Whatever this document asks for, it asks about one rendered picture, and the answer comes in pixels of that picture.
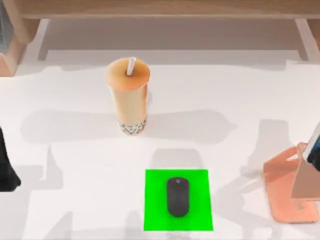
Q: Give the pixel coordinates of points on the orange bubble tea cup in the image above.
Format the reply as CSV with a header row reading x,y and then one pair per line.
x,y
130,100

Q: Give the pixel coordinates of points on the black computer mouse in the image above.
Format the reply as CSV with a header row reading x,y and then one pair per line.
x,y
177,197

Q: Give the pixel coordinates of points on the green mouse pad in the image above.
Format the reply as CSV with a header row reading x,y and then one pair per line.
x,y
155,200

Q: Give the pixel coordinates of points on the pale wooden shelf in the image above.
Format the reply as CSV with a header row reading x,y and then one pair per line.
x,y
160,10

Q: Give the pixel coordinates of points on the rose gold phone stand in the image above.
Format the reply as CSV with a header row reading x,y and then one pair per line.
x,y
282,180

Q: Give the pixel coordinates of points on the white smartphone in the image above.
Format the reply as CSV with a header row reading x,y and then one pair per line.
x,y
313,147

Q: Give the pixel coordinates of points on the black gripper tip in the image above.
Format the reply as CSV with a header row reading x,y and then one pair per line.
x,y
6,170

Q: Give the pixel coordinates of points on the wooden cabinet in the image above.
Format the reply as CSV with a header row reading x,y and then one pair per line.
x,y
11,37

